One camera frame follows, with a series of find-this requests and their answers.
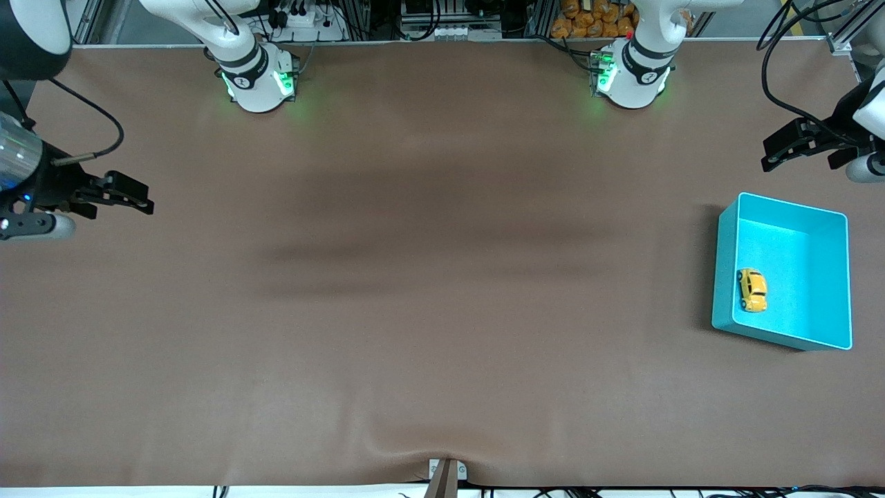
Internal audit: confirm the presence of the brown table mat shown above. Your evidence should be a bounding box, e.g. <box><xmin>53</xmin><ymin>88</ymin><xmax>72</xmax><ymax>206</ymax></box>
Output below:
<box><xmin>0</xmin><ymin>40</ymin><xmax>885</xmax><ymax>488</ymax></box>

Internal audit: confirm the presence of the aluminium frame post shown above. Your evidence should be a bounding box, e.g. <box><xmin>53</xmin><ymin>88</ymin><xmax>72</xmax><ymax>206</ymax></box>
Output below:
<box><xmin>826</xmin><ymin>0</ymin><xmax>885</xmax><ymax>56</ymax></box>
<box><xmin>71</xmin><ymin>0</ymin><xmax>104</xmax><ymax>46</ymax></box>

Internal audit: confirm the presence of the white power strip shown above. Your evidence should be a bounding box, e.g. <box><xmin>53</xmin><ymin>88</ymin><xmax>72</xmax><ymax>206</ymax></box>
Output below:
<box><xmin>273</xmin><ymin>6</ymin><xmax>329</xmax><ymax>30</ymax></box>

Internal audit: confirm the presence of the brown camera support pole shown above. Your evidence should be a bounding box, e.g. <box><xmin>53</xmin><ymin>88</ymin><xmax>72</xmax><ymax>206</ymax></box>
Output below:
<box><xmin>423</xmin><ymin>459</ymin><xmax>459</xmax><ymax>498</ymax></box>

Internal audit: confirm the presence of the teal plastic bin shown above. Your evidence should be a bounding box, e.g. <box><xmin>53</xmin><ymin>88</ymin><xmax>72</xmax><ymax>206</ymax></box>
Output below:
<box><xmin>711</xmin><ymin>192</ymin><xmax>853</xmax><ymax>351</ymax></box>

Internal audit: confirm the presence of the pile of orange toys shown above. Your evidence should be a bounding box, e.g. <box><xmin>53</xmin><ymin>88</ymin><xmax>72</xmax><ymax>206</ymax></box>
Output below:
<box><xmin>551</xmin><ymin>0</ymin><xmax>640</xmax><ymax>39</ymax></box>

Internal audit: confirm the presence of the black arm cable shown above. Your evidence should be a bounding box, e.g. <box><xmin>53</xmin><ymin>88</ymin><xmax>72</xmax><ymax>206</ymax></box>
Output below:
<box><xmin>757</xmin><ymin>0</ymin><xmax>859</xmax><ymax>146</ymax></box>
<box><xmin>3</xmin><ymin>76</ymin><xmax>126</xmax><ymax>167</ymax></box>

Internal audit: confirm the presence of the white terminal block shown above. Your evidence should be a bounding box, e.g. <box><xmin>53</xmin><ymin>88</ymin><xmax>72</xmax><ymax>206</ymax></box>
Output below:
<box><xmin>400</xmin><ymin>24</ymin><xmax>503</xmax><ymax>41</ymax></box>

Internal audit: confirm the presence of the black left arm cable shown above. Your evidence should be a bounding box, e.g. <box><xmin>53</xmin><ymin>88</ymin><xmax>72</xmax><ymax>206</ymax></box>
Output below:
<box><xmin>757</xmin><ymin>0</ymin><xmax>859</xmax><ymax>146</ymax></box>

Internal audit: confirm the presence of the yellow beetle toy car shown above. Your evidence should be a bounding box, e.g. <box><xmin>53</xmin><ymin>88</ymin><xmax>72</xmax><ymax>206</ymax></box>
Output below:
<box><xmin>736</xmin><ymin>268</ymin><xmax>769</xmax><ymax>313</ymax></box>

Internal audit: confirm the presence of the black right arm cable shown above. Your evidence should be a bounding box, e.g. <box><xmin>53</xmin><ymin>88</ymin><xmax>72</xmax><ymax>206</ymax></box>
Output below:
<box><xmin>3</xmin><ymin>76</ymin><xmax>126</xmax><ymax>167</ymax></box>

